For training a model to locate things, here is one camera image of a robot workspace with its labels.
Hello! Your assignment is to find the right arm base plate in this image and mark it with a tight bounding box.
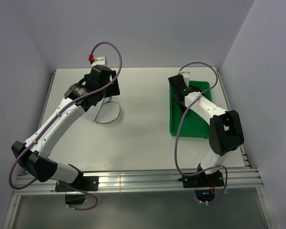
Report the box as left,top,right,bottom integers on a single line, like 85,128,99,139
178,171,225,188

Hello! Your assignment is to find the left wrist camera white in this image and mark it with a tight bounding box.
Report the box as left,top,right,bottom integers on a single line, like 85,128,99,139
88,54,107,67

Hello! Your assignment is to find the aluminium mounting rail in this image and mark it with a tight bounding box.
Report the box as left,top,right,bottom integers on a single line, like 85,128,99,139
13,167,264,196

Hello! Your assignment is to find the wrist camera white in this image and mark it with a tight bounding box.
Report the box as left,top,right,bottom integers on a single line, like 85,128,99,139
88,54,107,67
178,71,190,87

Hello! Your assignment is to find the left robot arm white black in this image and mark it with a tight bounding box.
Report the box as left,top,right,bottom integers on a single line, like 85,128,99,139
11,64,120,190

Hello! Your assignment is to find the purple cable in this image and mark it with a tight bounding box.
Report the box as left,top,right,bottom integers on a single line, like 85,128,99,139
9,42,123,212
174,62,228,206

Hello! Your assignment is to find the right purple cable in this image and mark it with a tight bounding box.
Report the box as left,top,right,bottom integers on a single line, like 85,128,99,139
174,62,228,206

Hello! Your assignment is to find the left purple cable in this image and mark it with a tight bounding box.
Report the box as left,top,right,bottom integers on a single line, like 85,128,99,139
9,42,123,212

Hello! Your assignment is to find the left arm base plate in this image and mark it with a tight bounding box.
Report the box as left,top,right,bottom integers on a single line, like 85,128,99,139
55,176,99,192

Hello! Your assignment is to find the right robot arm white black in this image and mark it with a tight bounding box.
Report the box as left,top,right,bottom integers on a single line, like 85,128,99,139
168,74,244,188

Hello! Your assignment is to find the white mesh laundry bag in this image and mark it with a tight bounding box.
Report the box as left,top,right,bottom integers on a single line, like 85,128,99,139
94,96,121,125

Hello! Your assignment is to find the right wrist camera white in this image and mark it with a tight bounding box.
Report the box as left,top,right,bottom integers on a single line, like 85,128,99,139
178,71,190,87

